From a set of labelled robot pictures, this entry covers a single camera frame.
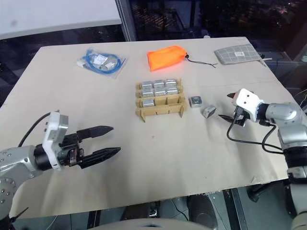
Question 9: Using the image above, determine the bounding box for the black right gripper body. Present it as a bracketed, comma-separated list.
[231, 106, 248, 128]

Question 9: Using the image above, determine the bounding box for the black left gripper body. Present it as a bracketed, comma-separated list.
[57, 133, 85, 168]

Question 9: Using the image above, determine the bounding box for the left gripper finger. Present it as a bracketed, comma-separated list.
[77, 125, 114, 141]
[78, 147, 121, 170]

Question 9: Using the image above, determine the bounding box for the brown cardboard table cover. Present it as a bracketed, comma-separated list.
[0, 36, 304, 220]

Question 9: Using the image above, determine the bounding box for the wooden slotted tray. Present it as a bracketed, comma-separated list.
[135, 78, 187, 123]

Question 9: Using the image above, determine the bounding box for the grey checked pouch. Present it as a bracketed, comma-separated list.
[213, 43, 273, 66]

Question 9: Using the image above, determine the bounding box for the clear plastic bag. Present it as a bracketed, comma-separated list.
[76, 47, 130, 80]

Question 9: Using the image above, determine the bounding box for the white paper label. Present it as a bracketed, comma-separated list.
[94, 54, 108, 65]

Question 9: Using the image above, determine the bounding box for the black chair base leg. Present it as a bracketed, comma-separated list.
[248, 183, 291, 202]

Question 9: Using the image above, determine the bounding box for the beige robot torso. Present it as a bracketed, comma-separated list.
[89, 216, 218, 230]

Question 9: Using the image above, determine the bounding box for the dark rounded shape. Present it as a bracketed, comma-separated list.
[186, 193, 225, 230]

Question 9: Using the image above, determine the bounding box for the white background table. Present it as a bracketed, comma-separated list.
[0, 0, 122, 40]

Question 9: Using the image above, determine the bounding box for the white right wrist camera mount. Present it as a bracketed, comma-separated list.
[233, 88, 265, 122]

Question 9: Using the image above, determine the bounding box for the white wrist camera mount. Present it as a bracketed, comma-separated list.
[233, 88, 265, 122]
[42, 111, 70, 172]

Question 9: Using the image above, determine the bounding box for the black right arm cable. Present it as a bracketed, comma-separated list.
[226, 116, 285, 154]

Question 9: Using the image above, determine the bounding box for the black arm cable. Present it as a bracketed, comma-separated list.
[226, 116, 285, 154]
[17, 112, 52, 147]

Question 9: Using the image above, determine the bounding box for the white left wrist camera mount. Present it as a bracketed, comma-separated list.
[42, 111, 70, 172]

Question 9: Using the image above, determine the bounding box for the black bag drawstring cord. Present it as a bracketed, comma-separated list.
[184, 54, 219, 69]

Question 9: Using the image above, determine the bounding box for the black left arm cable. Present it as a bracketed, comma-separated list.
[17, 112, 52, 147]

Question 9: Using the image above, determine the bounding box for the blue coiled cable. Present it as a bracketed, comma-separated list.
[81, 48, 127, 76]

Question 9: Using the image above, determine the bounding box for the orange drawstring bag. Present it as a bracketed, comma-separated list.
[146, 45, 189, 72]

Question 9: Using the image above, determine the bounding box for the grey metal frame post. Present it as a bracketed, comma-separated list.
[115, 0, 138, 42]

